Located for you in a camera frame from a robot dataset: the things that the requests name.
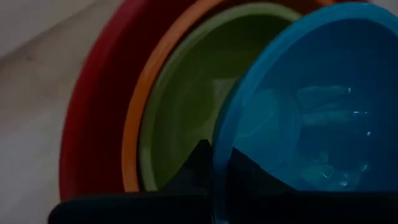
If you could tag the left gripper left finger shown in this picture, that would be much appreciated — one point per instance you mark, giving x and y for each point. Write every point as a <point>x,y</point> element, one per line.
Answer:
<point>199,174</point>

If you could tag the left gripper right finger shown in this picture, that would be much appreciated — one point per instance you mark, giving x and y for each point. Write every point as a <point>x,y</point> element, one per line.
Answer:
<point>248,177</point>

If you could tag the green plastic bowl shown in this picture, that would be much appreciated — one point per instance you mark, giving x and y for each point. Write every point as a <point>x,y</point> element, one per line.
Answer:
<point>192,93</point>

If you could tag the orange plastic bowl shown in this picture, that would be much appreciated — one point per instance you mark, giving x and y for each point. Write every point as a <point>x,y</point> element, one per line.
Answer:
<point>133,124</point>

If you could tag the blue plastic bowl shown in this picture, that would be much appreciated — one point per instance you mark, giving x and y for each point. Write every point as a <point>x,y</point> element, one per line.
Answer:
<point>311,93</point>

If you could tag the large red plastic bowl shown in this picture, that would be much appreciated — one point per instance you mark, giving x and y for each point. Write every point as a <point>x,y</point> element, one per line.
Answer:
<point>93,109</point>

